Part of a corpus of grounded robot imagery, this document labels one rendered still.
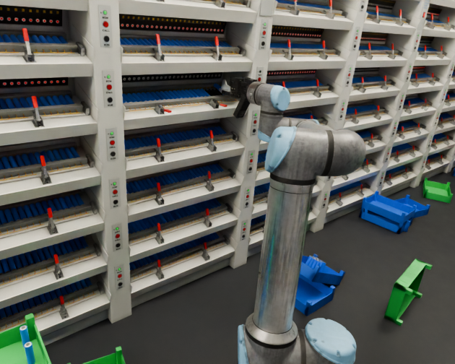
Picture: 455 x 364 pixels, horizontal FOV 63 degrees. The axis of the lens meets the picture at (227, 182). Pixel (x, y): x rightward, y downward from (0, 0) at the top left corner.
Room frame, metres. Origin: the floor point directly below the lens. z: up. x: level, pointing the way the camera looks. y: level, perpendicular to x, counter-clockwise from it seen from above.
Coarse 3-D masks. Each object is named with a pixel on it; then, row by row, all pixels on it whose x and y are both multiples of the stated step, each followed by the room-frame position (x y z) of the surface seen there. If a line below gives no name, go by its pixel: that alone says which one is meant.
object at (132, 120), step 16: (176, 80) 1.64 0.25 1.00; (192, 80) 1.69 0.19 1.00; (208, 80) 1.75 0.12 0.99; (128, 112) 1.35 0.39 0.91; (144, 112) 1.39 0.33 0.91; (176, 112) 1.45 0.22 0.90; (192, 112) 1.49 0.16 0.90; (208, 112) 1.55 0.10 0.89; (224, 112) 1.61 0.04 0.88; (128, 128) 1.32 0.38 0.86
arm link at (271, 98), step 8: (256, 88) 1.49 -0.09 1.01; (264, 88) 1.46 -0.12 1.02; (272, 88) 1.43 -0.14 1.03; (280, 88) 1.42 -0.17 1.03; (256, 96) 1.47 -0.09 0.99; (264, 96) 1.44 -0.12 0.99; (272, 96) 1.41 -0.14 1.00; (280, 96) 1.41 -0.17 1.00; (288, 96) 1.44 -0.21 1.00; (256, 104) 1.49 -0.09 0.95; (264, 104) 1.43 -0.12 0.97; (272, 104) 1.40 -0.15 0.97; (280, 104) 1.41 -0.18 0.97; (288, 104) 1.44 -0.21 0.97; (272, 112) 1.42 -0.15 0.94; (280, 112) 1.43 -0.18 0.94
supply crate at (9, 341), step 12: (24, 324) 0.76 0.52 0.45; (0, 336) 0.72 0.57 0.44; (12, 336) 0.74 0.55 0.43; (36, 336) 0.75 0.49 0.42; (0, 348) 0.72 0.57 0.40; (12, 348) 0.72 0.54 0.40; (24, 348) 0.73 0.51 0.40; (36, 348) 0.73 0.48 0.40; (0, 360) 0.68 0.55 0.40; (12, 360) 0.69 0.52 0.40; (24, 360) 0.69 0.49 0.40; (36, 360) 0.69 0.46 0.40; (48, 360) 0.65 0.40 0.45
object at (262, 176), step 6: (264, 150) 2.02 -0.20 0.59; (258, 156) 1.95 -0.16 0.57; (264, 156) 1.97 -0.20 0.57; (258, 162) 1.89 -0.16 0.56; (264, 162) 1.89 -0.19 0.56; (258, 168) 1.87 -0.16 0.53; (264, 168) 1.87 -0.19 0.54; (258, 174) 1.75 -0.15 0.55; (264, 174) 1.83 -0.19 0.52; (258, 180) 1.77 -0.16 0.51; (264, 180) 1.81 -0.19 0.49
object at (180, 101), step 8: (208, 96) 1.62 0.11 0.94; (216, 96) 1.64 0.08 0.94; (224, 96) 1.66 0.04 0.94; (128, 104) 1.36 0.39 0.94; (136, 104) 1.38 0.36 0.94; (144, 104) 1.40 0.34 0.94; (152, 104) 1.43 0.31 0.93; (160, 104) 1.45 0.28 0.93; (168, 104) 1.47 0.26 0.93; (176, 104) 1.50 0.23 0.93; (200, 104) 1.56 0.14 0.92
